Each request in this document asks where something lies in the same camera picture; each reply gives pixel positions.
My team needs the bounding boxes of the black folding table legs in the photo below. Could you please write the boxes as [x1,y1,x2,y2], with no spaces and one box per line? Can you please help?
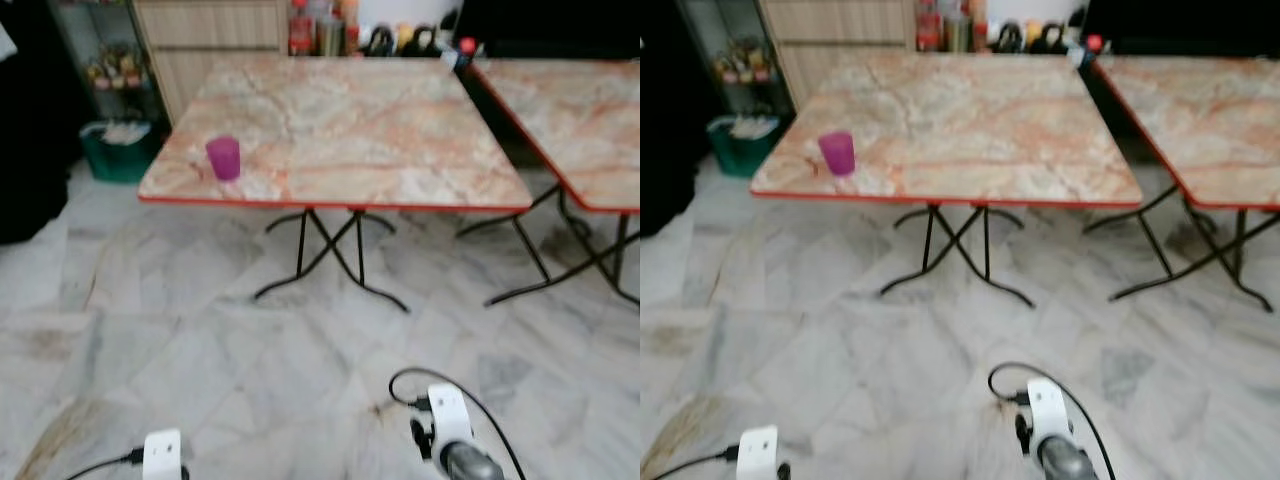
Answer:
[1083,183,1280,313]
[457,183,641,307]
[880,203,1034,308]
[253,207,409,313]

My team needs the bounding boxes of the marble top folding table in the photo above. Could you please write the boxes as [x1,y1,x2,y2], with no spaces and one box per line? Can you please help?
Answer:
[1083,55,1280,313]
[138,55,534,313]
[750,52,1144,308]
[457,58,641,307]

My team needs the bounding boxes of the purple plastic cup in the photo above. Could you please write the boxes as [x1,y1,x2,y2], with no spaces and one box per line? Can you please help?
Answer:
[818,131,856,177]
[206,137,242,182]

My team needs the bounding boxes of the green plastic bin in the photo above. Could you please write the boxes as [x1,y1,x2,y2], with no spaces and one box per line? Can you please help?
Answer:
[80,120,161,184]
[707,115,787,179]

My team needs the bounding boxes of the large black fabric bulk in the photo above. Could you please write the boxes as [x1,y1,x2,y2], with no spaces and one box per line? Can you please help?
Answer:
[640,0,707,239]
[0,0,87,245]

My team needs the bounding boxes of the red bottle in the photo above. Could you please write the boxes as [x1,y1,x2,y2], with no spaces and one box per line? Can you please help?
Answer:
[915,0,941,52]
[289,0,313,56]

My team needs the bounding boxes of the large black panel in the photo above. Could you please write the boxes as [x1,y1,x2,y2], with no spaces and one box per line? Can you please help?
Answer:
[455,0,641,61]
[1083,0,1280,58]

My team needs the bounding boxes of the light wooden cabinet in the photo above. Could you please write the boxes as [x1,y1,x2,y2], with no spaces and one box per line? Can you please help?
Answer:
[135,0,291,123]
[760,0,917,107]

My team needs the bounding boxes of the colourful toy figurines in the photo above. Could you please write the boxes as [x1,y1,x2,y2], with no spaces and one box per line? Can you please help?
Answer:
[85,45,147,91]
[715,45,781,87]

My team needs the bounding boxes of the black metal shelf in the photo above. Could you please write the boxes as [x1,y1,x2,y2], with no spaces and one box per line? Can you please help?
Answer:
[680,0,791,117]
[50,0,167,127]

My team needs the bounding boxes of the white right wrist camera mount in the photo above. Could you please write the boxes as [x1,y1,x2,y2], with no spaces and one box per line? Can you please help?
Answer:
[1027,378,1072,447]
[425,385,473,456]

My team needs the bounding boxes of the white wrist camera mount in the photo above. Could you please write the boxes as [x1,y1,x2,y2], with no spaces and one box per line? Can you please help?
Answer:
[143,430,185,480]
[1027,378,1072,447]
[737,426,780,480]
[425,385,473,456]

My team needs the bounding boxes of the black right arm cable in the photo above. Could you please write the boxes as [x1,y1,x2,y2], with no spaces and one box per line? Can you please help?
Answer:
[389,368,527,480]
[988,362,1119,480]

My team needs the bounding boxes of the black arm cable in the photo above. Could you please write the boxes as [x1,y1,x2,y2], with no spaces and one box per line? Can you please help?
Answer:
[389,368,527,480]
[65,449,147,480]
[648,444,742,480]
[988,362,1119,480]

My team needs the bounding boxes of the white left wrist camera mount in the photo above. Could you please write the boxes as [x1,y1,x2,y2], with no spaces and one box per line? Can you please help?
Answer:
[737,426,780,480]
[143,430,185,480]

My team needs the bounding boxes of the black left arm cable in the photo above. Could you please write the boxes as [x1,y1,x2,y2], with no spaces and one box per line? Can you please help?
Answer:
[648,444,742,480]
[65,449,147,480]

